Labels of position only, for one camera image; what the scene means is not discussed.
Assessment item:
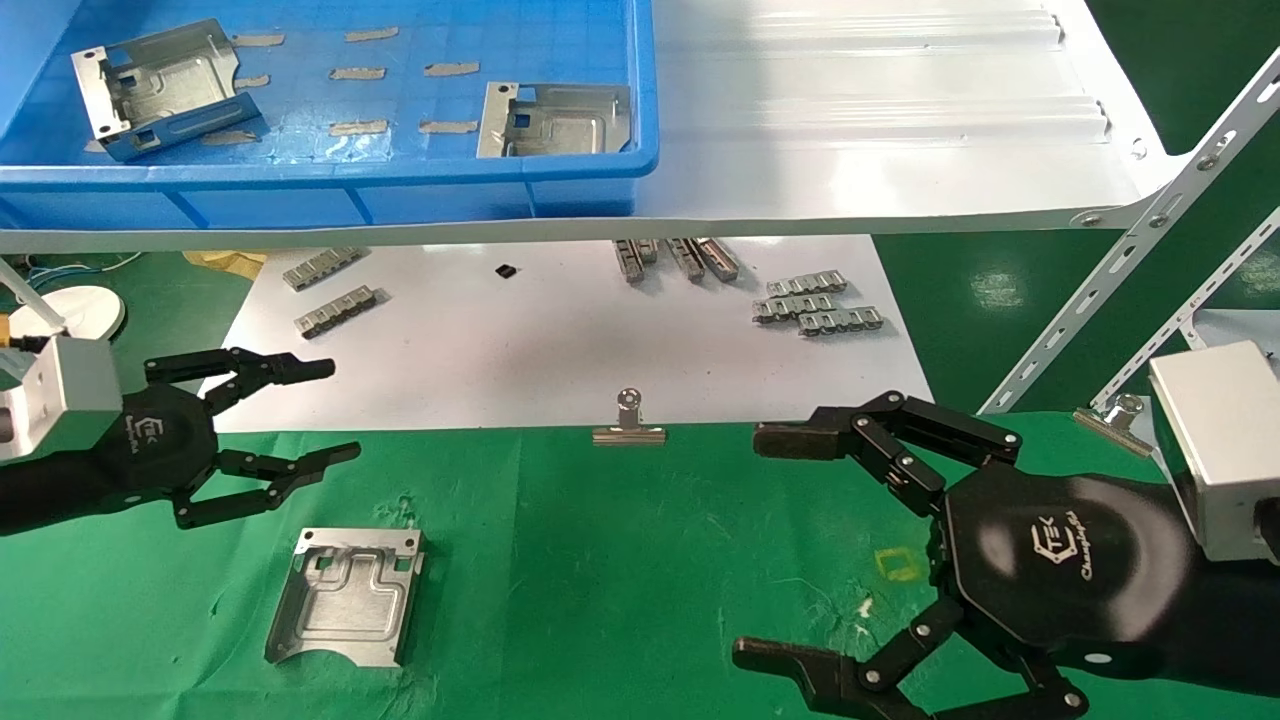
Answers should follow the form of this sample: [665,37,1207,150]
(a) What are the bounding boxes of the grey sheet metal bracket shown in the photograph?
[264,527,427,669]
[70,18,266,163]
[476,82,633,159]

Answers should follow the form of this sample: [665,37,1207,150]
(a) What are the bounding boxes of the yellow plastic bag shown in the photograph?
[183,250,269,279]

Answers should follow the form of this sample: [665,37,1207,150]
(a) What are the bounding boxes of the white metal shelf board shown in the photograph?
[0,0,1171,253]

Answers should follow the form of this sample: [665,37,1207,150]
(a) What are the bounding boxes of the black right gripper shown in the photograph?
[732,390,1280,720]

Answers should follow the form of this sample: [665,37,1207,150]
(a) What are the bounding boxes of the green table cloth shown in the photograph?
[0,408,1280,720]

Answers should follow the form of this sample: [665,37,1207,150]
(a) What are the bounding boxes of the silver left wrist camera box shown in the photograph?
[0,335,123,463]

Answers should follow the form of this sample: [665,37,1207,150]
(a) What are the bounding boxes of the blue plastic bin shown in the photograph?
[0,0,661,231]

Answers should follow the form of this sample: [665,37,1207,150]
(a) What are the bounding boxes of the silver binder clip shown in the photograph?
[1073,393,1158,459]
[592,388,668,447]

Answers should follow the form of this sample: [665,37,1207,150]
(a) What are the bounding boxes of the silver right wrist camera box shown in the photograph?
[1148,340,1280,563]

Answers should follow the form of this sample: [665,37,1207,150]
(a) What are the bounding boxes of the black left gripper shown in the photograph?
[0,348,362,537]

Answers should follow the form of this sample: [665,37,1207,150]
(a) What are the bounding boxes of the white round-base stand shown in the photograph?
[0,258,127,343]

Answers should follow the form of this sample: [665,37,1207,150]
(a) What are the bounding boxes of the white perforated shelf post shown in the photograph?
[1088,205,1280,413]
[980,50,1280,416]

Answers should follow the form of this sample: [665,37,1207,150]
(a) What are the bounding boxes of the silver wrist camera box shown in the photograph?
[1148,340,1280,563]
[0,335,123,463]

